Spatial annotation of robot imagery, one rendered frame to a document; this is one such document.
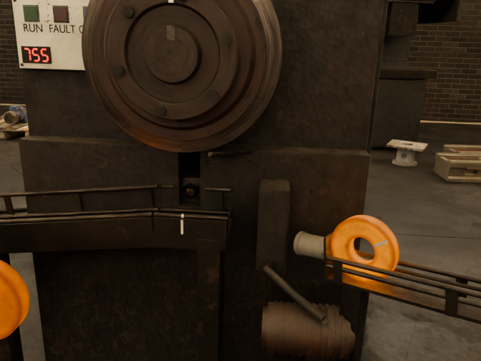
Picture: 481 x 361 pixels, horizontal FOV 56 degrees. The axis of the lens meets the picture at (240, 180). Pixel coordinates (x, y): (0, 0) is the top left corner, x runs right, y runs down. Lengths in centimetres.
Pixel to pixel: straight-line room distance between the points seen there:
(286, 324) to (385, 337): 97
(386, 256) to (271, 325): 31
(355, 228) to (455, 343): 116
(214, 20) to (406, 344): 151
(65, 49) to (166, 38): 40
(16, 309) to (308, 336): 63
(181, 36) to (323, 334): 74
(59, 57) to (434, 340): 173
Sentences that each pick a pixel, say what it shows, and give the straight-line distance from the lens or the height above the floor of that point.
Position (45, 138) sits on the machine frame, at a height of 87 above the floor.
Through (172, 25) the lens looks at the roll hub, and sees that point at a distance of 99.
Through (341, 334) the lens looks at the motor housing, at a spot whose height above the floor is 50.
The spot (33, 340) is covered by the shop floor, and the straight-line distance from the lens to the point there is 204.
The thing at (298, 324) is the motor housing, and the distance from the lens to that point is 112.
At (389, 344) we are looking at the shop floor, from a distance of 200.
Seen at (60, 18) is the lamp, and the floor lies 119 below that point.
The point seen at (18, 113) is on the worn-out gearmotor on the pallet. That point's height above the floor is 27.
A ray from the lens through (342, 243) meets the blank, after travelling 107.
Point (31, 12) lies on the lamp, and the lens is 135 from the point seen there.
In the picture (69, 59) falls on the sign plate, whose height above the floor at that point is 109.
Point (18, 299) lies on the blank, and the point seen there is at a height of 72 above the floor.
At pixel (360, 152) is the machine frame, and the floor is 87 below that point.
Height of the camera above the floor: 115
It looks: 17 degrees down
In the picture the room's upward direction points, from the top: 2 degrees clockwise
